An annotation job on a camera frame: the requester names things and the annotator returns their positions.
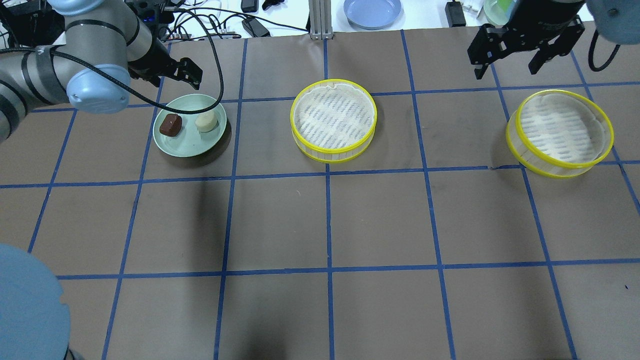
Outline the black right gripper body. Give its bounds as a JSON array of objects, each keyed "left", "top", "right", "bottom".
[{"left": 470, "top": 0, "right": 586, "bottom": 64}]

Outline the white steamed bun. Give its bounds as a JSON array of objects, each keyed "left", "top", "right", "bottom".
[{"left": 194, "top": 110, "right": 218, "bottom": 133}]

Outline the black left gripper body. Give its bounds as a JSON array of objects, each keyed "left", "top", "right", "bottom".
[{"left": 128, "top": 39, "right": 181, "bottom": 84}]

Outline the yellow bamboo steamer basket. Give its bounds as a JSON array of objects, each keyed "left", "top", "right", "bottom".
[{"left": 505, "top": 89, "right": 615, "bottom": 179}]

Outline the light green plate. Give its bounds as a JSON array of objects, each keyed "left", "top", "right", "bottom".
[{"left": 153, "top": 104, "right": 227, "bottom": 158}]

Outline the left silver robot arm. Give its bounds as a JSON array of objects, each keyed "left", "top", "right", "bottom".
[{"left": 0, "top": 0, "right": 203, "bottom": 141}]

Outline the clear green bowl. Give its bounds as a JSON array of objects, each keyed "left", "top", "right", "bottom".
[{"left": 482, "top": 0, "right": 517, "bottom": 27}]

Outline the blue plate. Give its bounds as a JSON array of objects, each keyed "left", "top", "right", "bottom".
[{"left": 342, "top": 0, "right": 403, "bottom": 30}]

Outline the brown chocolate bun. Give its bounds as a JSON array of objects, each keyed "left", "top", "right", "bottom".
[{"left": 158, "top": 112, "right": 183, "bottom": 138}]

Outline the black power adapter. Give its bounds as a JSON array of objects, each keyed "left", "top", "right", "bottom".
[{"left": 445, "top": 0, "right": 467, "bottom": 28}]

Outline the yellow steamer with paper liner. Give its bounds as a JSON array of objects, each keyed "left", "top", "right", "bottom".
[{"left": 289, "top": 79, "right": 378, "bottom": 164}]

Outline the aluminium frame post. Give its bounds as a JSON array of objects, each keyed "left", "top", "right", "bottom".
[{"left": 308, "top": 0, "right": 334, "bottom": 40}]

